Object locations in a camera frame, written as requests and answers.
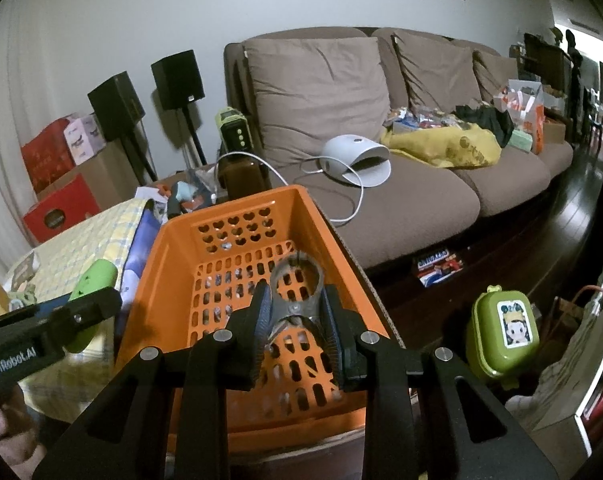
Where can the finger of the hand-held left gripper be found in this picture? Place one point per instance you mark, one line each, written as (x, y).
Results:
(91, 310)

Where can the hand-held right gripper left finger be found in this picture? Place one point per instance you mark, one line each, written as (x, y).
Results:
(261, 320)

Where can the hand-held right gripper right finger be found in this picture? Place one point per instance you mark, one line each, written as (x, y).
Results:
(331, 330)

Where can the green perforated oval case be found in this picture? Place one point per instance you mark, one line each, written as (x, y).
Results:
(98, 275)

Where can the grey clothes clip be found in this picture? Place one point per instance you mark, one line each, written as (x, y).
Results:
(301, 307)

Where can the orange plastic basket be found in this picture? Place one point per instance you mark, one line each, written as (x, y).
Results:
(181, 260)

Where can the yellow plaid tablecloth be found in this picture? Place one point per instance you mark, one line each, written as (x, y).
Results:
(81, 240)

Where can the blue plastic sheet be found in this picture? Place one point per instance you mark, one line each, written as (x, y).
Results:
(141, 255)

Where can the snack box under sofa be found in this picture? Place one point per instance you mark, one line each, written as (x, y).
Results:
(439, 267)

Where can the white printed leaflet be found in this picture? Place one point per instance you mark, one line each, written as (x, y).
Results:
(149, 194)

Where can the brown cardboard box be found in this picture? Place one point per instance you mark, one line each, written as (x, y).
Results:
(111, 170)

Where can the dark brown box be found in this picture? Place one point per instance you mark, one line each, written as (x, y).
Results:
(241, 177)

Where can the green lunch box with sticker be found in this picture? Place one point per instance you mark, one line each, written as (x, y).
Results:
(486, 350)

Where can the brown sofa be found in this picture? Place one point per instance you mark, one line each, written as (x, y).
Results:
(406, 190)

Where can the dark red gift box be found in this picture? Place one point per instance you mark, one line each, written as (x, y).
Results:
(46, 152)

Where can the small white box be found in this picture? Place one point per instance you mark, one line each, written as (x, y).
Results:
(83, 137)

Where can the white curtain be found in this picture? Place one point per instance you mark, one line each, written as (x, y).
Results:
(1, 160)

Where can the white dome lamp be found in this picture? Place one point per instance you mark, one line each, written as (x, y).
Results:
(351, 152)

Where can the green black power station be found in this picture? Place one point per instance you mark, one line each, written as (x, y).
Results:
(234, 132)

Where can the black speaker on stand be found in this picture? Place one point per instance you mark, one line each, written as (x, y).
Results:
(176, 80)
(116, 107)

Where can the yellow cloth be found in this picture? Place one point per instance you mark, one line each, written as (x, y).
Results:
(446, 147)

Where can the large brown sofa cushion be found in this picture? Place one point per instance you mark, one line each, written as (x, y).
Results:
(321, 100)

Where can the pile of snack packets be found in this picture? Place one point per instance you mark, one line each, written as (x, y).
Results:
(421, 120)

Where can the white lace cloth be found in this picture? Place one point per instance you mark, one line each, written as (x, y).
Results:
(576, 355)

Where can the black cloth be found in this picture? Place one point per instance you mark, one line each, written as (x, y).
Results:
(486, 120)

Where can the mint green box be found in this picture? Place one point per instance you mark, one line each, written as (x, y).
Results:
(521, 141)

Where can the medium brown sofa cushion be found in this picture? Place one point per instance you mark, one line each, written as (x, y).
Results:
(431, 75)

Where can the white orange shopping bag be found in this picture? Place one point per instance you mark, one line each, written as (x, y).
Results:
(526, 110)

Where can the small brown sofa cushion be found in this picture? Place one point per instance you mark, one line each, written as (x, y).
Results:
(496, 75)

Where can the dark wooden cabinet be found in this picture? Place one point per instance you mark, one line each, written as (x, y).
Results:
(551, 60)

